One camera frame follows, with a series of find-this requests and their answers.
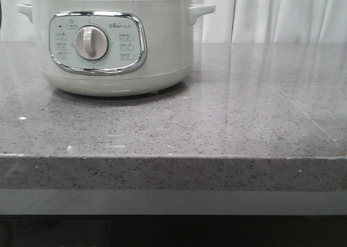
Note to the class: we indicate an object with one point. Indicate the pale green electric cooking pot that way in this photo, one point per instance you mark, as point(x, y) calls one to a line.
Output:
point(114, 47)

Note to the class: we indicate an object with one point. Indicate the white pleated curtain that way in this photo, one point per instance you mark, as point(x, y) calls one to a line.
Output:
point(233, 21)

